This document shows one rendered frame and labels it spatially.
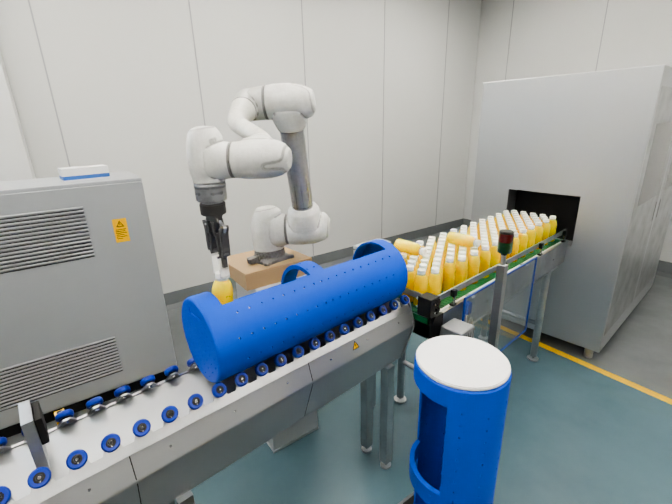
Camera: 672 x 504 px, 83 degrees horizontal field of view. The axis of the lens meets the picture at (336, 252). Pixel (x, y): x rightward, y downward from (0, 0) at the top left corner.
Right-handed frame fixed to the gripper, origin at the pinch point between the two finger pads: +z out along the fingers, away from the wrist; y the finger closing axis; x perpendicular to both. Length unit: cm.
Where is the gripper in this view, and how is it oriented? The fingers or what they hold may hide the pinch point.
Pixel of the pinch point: (220, 265)
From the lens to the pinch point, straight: 124.5
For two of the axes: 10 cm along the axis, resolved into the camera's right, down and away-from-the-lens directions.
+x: 7.5, -2.3, 6.2
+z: 0.2, 9.5, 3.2
